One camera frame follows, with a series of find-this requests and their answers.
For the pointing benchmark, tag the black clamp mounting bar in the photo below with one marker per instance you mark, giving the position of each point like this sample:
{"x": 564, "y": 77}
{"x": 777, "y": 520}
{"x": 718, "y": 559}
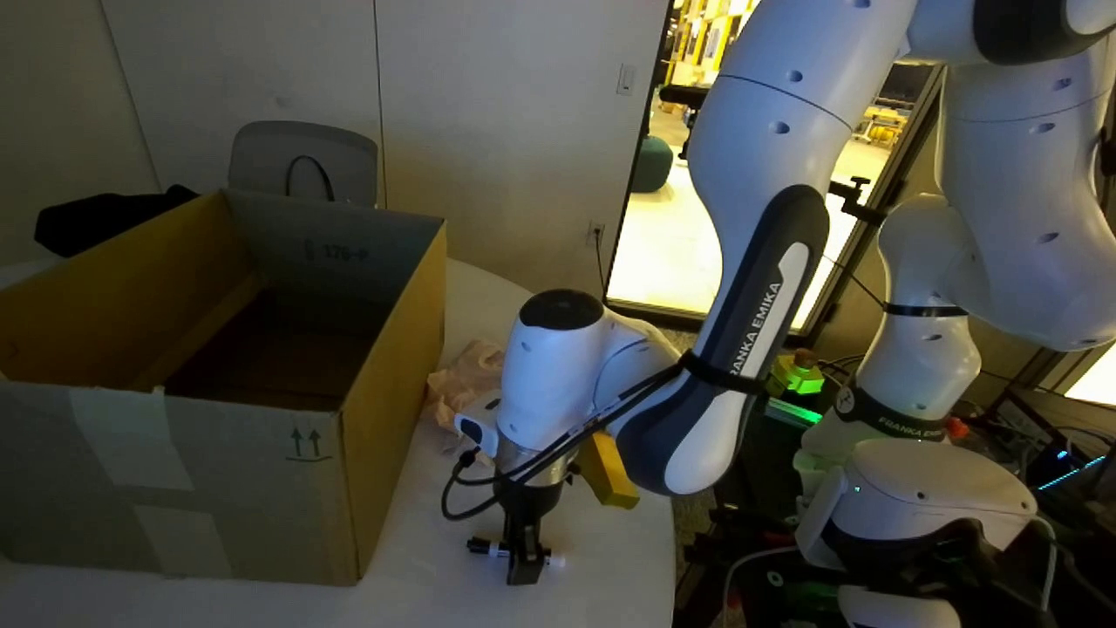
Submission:
{"x": 860, "y": 198}

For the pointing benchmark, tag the green lit control device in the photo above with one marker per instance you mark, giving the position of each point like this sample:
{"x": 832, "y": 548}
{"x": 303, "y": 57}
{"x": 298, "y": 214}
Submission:
{"x": 800, "y": 377}

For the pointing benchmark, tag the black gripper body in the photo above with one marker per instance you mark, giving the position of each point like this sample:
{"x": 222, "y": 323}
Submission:
{"x": 529, "y": 499}

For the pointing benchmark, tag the cream cloth towel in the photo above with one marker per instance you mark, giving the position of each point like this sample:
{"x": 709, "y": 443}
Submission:
{"x": 471, "y": 372}

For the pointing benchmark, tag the large cardboard box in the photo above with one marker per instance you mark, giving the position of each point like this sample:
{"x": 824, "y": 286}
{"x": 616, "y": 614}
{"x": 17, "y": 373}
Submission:
{"x": 230, "y": 489}

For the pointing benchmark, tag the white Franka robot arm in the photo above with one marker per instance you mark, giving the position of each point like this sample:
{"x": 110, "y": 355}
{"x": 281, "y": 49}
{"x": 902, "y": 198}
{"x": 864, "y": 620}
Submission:
{"x": 754, "y": 139}

